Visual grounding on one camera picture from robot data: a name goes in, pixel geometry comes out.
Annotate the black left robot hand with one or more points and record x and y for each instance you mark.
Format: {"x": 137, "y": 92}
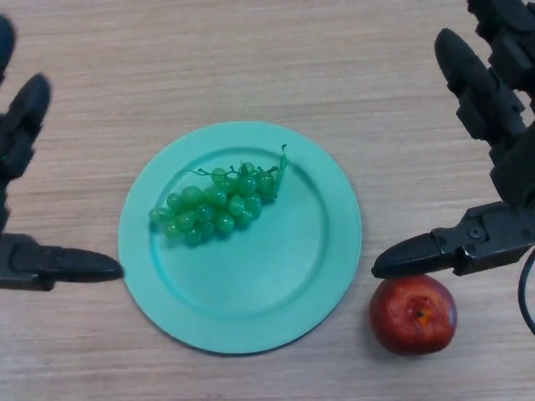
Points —
{"x": 21, "y": 133}

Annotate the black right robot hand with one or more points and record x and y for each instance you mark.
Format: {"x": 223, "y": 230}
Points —
{"x": 501, "y": 108}

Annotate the green grapes bunch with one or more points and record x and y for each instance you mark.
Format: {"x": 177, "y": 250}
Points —
{"x": 209, "y": 209}

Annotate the green round plate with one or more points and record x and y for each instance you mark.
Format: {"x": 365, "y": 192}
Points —
{"x": 251, "y": 284}

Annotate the red apple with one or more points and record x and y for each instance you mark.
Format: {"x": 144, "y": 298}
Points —
{"x": 411, "y": 321}

